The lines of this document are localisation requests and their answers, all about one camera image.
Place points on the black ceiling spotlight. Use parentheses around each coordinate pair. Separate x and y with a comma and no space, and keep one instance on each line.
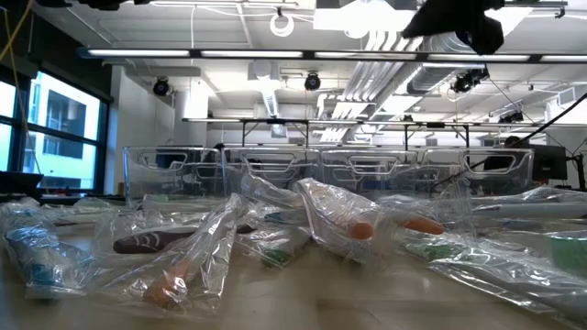
(312,81)
(160,86)

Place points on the black computer monitor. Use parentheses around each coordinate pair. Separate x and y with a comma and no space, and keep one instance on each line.
(550,162)

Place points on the white ceiling pipe bundle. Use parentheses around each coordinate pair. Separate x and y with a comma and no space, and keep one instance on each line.
(380,69)

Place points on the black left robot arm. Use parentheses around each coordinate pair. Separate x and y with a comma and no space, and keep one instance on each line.
(46,2)

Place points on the purple white toothbrush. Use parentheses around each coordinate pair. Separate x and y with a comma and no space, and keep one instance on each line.
(527,210)
(147,242)

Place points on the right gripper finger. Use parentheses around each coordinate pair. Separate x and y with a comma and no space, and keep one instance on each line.
(435,20)

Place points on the large window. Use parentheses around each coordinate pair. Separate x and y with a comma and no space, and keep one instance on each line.
(64,114)

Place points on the clear plastic bin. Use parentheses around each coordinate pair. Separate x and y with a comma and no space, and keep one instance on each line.
(270,152)
(174,151)
(486,152)
(367,153)

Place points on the long overhead light bar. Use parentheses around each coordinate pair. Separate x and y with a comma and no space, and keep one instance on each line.
(252,53)

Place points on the white ceiling duct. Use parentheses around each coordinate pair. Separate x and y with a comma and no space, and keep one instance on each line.
(270,101)

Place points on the person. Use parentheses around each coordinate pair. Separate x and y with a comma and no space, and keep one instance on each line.
(512,141)

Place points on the silver ventilation duct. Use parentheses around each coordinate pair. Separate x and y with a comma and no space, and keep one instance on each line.
(431,75)

